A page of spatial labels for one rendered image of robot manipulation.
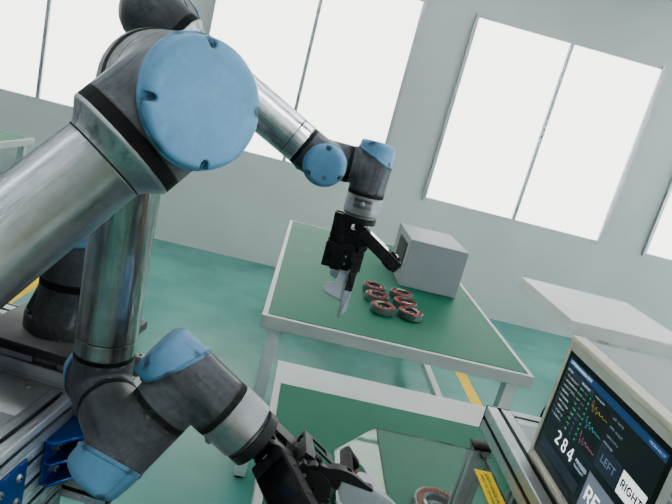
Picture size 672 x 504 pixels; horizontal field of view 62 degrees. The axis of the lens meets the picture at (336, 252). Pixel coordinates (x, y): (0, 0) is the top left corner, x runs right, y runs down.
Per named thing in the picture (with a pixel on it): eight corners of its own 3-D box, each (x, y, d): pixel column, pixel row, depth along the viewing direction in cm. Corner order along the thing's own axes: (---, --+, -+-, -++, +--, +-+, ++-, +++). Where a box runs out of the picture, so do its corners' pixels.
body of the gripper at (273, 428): (337, 457, 75) (274, 395, 73) (343, 494, 66) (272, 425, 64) (295, 495, 75) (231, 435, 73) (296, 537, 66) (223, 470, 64)
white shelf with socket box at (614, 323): (512, 477, 149) (572, 320, 138) (475, 405, 185) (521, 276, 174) (634, 503, 152) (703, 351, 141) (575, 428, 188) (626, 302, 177)
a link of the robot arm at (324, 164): (125, -53, 87) (364, 155, 95) (147, -36, 97) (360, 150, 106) (82, 8, 89) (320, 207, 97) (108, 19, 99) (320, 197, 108)
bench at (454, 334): (222, 480, 231) (262, 314, 213) (266, 317, 410) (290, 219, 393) (476, 533, 240) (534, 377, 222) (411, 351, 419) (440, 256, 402)
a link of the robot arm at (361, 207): (383, 198, 119) (382, 203, 111) (377, 218, 120) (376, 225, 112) (349, 188, 119) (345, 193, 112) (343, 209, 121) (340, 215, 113)
